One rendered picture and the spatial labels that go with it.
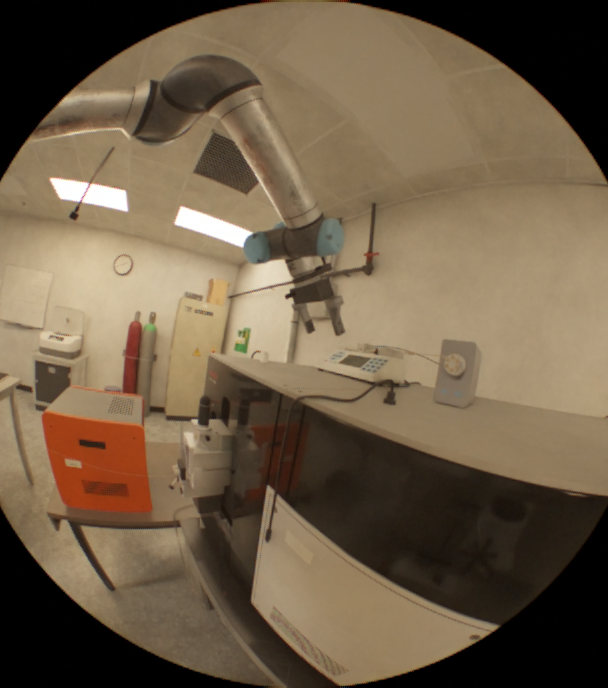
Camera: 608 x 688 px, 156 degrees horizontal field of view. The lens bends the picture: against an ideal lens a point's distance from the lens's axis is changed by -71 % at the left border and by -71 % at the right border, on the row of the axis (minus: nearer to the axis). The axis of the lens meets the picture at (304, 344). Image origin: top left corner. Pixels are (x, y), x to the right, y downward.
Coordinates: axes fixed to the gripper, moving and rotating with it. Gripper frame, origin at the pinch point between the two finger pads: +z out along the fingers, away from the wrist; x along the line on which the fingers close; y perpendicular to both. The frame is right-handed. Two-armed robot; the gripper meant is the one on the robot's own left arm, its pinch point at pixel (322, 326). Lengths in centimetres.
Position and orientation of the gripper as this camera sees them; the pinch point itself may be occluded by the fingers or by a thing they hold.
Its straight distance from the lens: 64.8
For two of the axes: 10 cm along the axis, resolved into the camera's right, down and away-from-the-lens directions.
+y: -7.5, 4.6, -4.7
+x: 5.7, 0.8, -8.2
